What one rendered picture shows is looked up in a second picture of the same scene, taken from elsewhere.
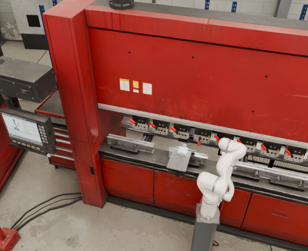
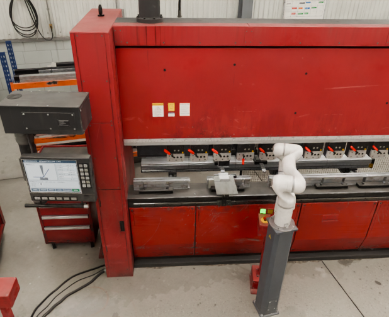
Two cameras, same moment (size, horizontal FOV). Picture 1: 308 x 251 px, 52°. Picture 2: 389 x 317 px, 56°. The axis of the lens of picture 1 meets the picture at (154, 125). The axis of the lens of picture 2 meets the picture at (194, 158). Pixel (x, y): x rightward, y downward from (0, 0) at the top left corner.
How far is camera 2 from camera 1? 1.02 m
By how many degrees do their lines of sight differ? 19
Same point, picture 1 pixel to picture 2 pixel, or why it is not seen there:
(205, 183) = (284, 184)
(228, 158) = (291, 158)
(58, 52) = (87, 77)
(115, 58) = (147, 79)
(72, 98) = (101, 133)
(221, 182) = (299, 178)
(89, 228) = (128, 302)
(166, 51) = (206, 62)
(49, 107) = not seen: hidden behind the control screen
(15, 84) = (50, 116)
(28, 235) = not seen: outside the picture
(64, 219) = (90, 302)
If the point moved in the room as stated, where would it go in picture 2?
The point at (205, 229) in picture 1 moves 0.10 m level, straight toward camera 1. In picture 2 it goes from (283, 241) to (287, 251)
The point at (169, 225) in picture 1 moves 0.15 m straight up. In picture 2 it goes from (216, 272) to (217, 261)
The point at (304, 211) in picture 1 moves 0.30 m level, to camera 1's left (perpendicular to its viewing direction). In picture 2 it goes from (352, 209) to (325, 216)
